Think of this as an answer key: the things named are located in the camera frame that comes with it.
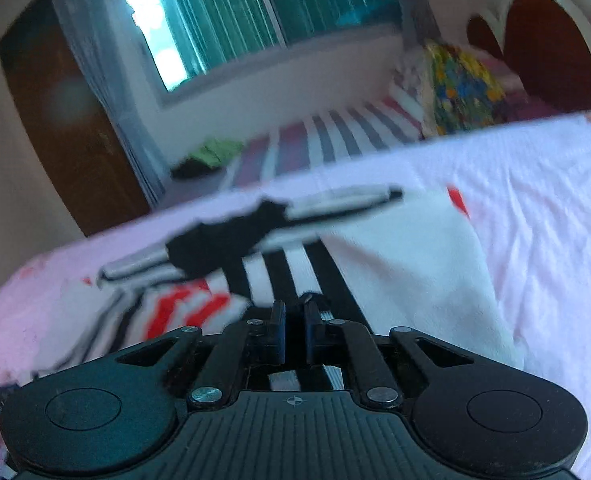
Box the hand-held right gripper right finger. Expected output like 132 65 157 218
303 295 476 407

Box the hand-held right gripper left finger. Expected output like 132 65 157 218
116 300 288 409

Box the striped white black red sweater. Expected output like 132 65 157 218
5 185 526 396

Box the dark cloth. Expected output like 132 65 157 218
170 157 226 181

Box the green cloth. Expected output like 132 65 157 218
194 139 247 167

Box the striped bed sheet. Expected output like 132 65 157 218
170 95 426 196

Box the pink floral bedsheet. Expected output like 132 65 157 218
0 110 591 480

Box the pale floral pillow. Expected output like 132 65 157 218
392 66 436 111

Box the brown wooden door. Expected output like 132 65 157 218
0 0 152 239

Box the colourful floral pillow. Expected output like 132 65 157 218
423 40 509 137

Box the grey sheer curtain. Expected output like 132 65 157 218
394 0 442 47
54 0 167 207

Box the window with teal glass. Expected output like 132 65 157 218
109 0 407 94

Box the red-brown arched headboard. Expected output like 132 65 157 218
464 0 591 114

